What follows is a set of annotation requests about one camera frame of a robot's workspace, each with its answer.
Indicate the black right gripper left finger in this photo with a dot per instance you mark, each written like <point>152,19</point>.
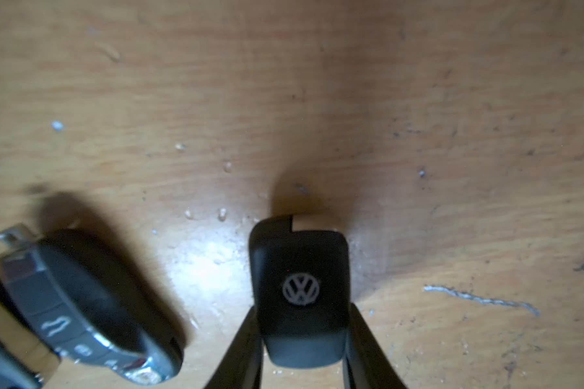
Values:
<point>241,366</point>

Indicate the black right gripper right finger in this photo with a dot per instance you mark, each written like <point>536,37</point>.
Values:
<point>365,364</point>

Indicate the black VW car key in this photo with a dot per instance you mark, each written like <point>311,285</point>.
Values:
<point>300,275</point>

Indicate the black silver Porsche key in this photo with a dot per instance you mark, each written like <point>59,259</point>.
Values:
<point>85,304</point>

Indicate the black three-button car key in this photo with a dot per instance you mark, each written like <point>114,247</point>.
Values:
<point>13,374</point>

